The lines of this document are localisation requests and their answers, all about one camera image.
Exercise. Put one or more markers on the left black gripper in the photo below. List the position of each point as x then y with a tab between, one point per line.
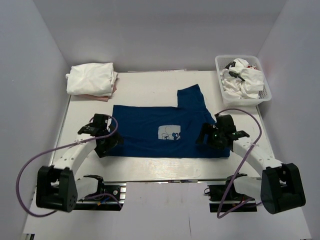
102	150

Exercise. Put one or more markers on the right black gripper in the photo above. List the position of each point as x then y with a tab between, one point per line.
209	129

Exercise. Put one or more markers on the blue mickey t-shirt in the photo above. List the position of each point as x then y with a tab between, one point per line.
165	131

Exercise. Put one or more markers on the white t-shirt black print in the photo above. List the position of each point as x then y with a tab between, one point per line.
234	69

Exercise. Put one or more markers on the white t-shirt red print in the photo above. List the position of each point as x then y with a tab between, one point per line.
236	89

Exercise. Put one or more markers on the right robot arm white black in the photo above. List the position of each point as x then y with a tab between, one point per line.
259	176

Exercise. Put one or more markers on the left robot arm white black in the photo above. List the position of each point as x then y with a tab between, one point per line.
57	187

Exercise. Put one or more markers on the folded pink t-shirt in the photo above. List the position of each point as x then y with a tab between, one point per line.
99	98

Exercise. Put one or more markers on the folded white t-shirt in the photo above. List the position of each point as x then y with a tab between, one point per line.
95	79

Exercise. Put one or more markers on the white plastic basket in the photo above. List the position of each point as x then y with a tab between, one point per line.
265	95

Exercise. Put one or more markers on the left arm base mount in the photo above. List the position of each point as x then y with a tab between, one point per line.
105	195

